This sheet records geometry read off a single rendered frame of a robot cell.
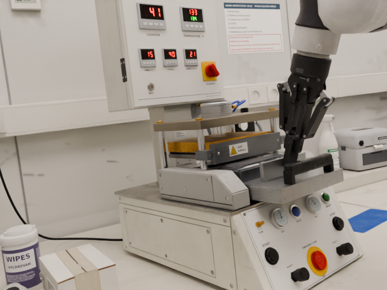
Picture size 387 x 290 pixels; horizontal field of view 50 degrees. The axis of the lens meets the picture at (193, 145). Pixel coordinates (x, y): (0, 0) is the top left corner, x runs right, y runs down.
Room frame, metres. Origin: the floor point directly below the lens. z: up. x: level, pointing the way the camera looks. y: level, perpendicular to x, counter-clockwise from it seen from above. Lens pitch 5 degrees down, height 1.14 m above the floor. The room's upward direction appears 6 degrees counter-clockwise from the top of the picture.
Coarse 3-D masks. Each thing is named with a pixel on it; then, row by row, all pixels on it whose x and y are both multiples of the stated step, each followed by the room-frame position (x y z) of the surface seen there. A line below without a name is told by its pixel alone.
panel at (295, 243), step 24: (264, 216) 0.82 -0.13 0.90; (288, 216) 0.86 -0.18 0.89; (312, 216) 0.90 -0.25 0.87; (336, 216) 0.94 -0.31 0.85; (264, 240) 0.79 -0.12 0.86; (288, 240) 0.82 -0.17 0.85; (312, 240) 0.86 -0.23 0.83; (336, 240) 0.90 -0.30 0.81; (264, 264) 0.76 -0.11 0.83; (288, 264) 0.79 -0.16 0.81; (312, 264) 0.82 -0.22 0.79; (336, 264) 0.86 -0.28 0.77; (288, 288) 0.76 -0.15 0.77
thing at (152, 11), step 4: (144, 8) 1.07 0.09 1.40; (148, 8) 1.08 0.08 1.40; (152, 8) 1.09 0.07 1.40; (156, 8) 1.10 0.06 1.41; (144, 12) 1.07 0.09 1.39; (148, 12) 1.08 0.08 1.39; (152, 12) 1.09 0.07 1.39; (156, 12) 1.09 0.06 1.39; (160, 12) 1.10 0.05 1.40; (144, 16) 1.07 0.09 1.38; (148, 16) 1.08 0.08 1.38; (152, 16) 1.09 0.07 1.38; (156, 16) 1.09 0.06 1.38; (160, 16) 1.10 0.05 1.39
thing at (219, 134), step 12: (216, 132) 1.02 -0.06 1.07; (228, 132) 1.15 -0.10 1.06; (240, 132) 1.10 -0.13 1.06; (252, 132) 1.05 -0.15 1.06; (264, 132) 1.02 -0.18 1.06; (168, 144) 1.04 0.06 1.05; (180, 144) 1.00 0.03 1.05; (192, 144) 0.96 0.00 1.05; (180, 156) 1.00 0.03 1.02; (192, 156) 0.97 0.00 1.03
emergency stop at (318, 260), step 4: (316, 252) 0.84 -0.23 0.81; (320, 252) 0.84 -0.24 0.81; (312, 256) 0.83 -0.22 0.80; (316, 256) 0.83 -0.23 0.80; (320, 256) 0.84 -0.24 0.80; (324, 256) 0.84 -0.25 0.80; (312, 260) 0.82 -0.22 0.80; (316, 260) 0.82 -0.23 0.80; (320, 260) 0.83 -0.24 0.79; (324, 260) 0.84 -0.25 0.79; (316, 264) 0.82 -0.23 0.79; (320, 264) 0.82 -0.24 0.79; (324, 264) 0.83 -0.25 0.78; (316, 268) 0.82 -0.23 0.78; (320, 268) 0.82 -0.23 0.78; (324, 268) 0.83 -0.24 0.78
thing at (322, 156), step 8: (304, 160) 0.82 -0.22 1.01; (312, 160) 0.83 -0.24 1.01; (320, 160) 0.85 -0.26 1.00; (328, 160) 0.86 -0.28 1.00; (288, 168) 0.79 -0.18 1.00; (296, 168) 0.79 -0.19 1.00; (304, 168) 0.81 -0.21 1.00; (312, 168) 0.83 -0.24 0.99; (328, 168) 0.87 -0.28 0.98; (288, 176) 0.79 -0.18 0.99; (288, 184) 0.79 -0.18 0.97
